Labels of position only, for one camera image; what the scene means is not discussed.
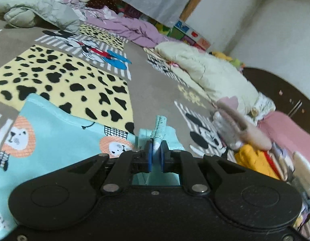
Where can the purple floral duvet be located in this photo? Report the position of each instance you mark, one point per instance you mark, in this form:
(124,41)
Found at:
(103,14)

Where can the pink pillow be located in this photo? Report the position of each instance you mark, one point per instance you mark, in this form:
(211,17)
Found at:
(281,129)

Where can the colourful foam play mat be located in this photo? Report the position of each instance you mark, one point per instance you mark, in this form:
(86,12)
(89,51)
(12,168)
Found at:
(184,33)

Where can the teal lion print garment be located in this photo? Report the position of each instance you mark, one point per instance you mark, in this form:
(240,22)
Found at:
(43,138)

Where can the stack of folded light clothes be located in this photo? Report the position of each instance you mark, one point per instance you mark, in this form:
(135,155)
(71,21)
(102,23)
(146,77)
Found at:
(294,169)

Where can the cream puffer quilt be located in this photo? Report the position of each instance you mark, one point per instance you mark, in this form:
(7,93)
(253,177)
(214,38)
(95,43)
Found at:
(218,79)

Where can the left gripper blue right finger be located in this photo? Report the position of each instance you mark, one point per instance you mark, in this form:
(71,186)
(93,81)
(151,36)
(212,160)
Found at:
(165,158)

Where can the grey puffer jacket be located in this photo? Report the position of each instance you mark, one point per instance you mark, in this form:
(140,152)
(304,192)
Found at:
(28,13)

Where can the folded mustard yellow garment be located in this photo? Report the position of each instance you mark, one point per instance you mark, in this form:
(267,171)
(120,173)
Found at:
(255,160)

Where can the yellow plush toy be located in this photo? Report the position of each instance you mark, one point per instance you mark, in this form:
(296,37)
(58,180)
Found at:
(234,61)

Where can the dark wooden headboard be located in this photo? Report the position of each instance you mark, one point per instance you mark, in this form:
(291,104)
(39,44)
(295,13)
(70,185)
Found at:
(287,98)

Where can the folded beige pink garment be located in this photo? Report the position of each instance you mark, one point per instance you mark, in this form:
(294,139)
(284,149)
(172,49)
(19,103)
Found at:
(235,129)

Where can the Mickey Mouse print blanket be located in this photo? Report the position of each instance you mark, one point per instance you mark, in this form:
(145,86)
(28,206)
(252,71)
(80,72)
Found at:
(38,61)

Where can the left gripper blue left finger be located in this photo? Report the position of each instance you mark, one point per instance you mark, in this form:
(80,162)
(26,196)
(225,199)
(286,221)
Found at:
(149,154)

